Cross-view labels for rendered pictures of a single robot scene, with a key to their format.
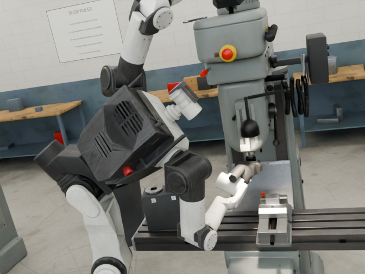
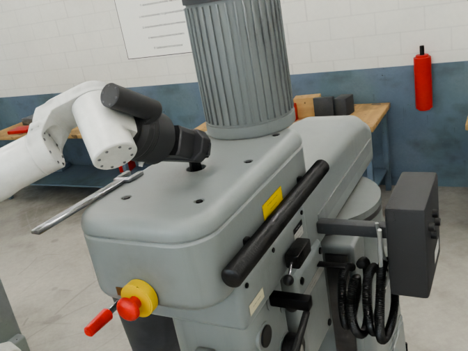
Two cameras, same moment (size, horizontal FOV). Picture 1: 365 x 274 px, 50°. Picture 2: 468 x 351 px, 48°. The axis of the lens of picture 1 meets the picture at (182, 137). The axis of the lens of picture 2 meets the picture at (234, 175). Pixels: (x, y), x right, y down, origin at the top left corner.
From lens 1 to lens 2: 100 cm
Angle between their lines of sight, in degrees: 13
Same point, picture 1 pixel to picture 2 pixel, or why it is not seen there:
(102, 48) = (184, 42)
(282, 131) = (349, 335)
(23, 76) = (82, 74)
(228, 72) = not seen: hidden behind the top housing
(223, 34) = (128, 257)
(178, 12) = not seen: outside the picture
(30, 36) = (90, 19)
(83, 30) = (159, 14)
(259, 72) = (231, 319)
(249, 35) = (178, 271)
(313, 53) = (396, 238)
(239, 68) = not seen: hidden behind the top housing
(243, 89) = (210, 331)
